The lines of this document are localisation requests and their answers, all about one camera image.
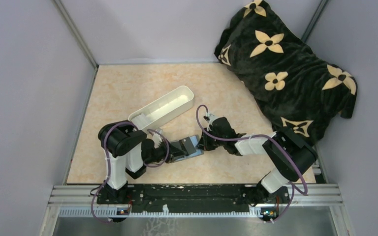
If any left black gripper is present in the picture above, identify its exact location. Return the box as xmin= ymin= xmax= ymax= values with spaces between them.
xmin=145 ymin=139 xmax=187 ymax=166

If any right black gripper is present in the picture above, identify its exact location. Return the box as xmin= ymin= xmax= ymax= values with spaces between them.
xmin=196 ymin=127 xmax=226 ymax=151

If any dark credit card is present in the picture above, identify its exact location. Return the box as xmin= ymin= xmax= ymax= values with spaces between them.
xmin=179 ymin=136 xmax=197 ymax=156

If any white plastic tray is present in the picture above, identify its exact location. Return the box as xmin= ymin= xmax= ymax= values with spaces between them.
xmin=129 ymin=86 xmax=194 ymax=132

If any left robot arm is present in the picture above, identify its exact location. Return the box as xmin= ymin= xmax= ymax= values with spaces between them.
xmin=98 ymin=120 xmax=189 ymax=204

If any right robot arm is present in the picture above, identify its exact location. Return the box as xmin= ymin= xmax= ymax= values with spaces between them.
xmin=197 ymin=114 xmax=317 ymax=203

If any stack of white cards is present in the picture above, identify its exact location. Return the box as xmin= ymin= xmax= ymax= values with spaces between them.
xmin=128 ymin=113 xmax=153 ymax=130

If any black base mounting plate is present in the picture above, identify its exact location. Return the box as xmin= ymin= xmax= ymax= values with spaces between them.
xmin=96 ymin=184 xmax=290 ymax=213

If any black floral blanket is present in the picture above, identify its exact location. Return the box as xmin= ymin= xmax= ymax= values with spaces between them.
xmin=214 ymin=0 xmax=357 ymax=145

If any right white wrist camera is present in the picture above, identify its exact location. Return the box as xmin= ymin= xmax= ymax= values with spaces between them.
xmin=203 ymin=112 xmax=218 ymax=125

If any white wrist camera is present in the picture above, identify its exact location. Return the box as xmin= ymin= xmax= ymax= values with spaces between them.
xmin=152 ymin=128 xmax=163 ymax=148
xmin=203 ymin=112 xmax=218 ymax=125

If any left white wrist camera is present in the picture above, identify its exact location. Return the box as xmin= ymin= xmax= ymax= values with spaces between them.
xmin=152 ymin=128 xmax=163 ymax=148

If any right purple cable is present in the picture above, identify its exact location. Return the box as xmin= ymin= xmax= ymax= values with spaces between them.
xmin=195 ymin=104 xmax=309 ymax=224

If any aluminium frame rail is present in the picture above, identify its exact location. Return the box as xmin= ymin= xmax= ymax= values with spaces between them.
xmin=48 ymin=184 xmax=344 ymax=219

